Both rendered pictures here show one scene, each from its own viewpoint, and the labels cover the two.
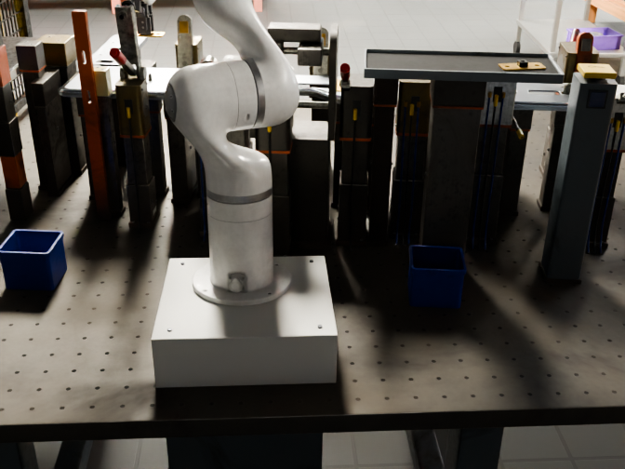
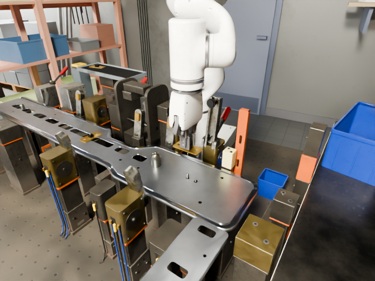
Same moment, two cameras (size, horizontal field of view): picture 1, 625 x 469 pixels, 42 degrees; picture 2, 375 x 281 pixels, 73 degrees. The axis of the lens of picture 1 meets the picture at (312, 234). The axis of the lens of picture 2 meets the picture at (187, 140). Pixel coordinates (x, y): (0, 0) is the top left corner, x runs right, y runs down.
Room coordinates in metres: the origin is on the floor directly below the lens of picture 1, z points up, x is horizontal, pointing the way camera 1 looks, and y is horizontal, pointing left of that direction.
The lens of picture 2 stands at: (2.44, 0.72, 1.50)
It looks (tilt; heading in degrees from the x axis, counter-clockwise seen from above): 30 degrees down; 211
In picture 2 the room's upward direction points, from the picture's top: straight up
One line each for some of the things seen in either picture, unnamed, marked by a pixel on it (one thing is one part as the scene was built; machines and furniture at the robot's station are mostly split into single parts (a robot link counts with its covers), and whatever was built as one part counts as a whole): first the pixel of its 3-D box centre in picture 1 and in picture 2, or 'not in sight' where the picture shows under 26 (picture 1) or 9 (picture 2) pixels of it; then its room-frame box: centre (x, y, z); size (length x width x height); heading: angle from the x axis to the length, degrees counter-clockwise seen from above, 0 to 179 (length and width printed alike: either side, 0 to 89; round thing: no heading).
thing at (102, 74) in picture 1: (109, 143); (225, 193); (1.78, 0.48, 0.88); 0.04 x 0.04 x 0.37; 87
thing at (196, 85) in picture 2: not in sight; (187, 81); (1.90, 0.40, 1.31); 0.09 x 0.08 x 0.03; 177
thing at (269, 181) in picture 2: (33, 260); (271, 184); (1.47, 0.59, 0.75); 0.11 x 0.10 x 0.09; 87
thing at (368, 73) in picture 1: (459, 65); (110, 71); (1.53, -0.28, 1.16); 0.37 x 0.14 x 0.02; 87
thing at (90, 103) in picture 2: (409, 160); (103, 134); (1.69, -0.22, 0.89); 0.12 x 0.08 x 0.38; 177
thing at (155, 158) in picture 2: not in sight; (155, 160); (1.90, 0.27, 1.02); 0.03 x 0.03 x 0.07
